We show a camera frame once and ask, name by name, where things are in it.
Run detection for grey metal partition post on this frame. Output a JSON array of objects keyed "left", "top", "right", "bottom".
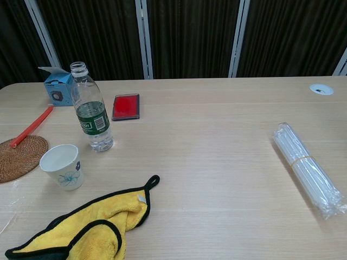
[
  {"left": 134, "top": 0, "right": 154, "bottom": 80},
  {"left": 332, "top": 47, "right": 347, "bottom": 77},
  {"left": 228, "top": 0, "right": 250, "bottom": 79},
  {"left": 24, "top": 0, "right": 62, "bottom": 69}
]

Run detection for brown woven rattan coaster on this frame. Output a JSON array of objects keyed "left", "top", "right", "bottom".
[{"left": 0, "top": 135, "right": 49, "bottom": 184}]

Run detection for red ink pad case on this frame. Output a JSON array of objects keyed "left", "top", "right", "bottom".
[{"left": 111, "top": 93, "right": 141, "bottom": 122}]

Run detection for yellow cloth with black trim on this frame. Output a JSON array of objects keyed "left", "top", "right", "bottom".
[{"left": 4, "top": 174, "right": 160, "bottom": 260}]

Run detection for blue cardboard speaker box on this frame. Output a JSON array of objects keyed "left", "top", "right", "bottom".
[{"left": 37, "top": 66, "right": 75, "bottom": 107}]

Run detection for yellow rubber band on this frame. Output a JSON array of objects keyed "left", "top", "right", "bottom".
[{"left": 289, "top": 155, "right": 316, "bottom": 166}]

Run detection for clear plastic film scrap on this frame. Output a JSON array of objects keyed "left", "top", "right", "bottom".
[{"left": 0, "top": 180, "right": 22, "bottom": 235}]

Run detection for white paper cup blue flower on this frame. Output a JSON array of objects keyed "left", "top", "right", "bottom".
[{"left": 39, "top": 144, "right": 85, "bottom": 191}]

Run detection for white round cable grommet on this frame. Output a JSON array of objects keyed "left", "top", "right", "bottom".
[{"left": 309, "top": 83, "right": 334, "bottom": 96}]

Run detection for bagged bundle of clear straws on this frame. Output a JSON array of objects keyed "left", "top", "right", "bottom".
[{"left": 271, "top": 121, "right": 347, "bottom": 220}]

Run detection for transparent plastic water bottle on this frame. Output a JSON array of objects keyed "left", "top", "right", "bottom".
[{"left": 69, "top": 61, "right": 114, "bottom": 153}]

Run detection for red plastic straw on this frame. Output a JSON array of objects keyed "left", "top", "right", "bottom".
[{"left": 9, "top": 105, "right": 55, "bottom": 148}]

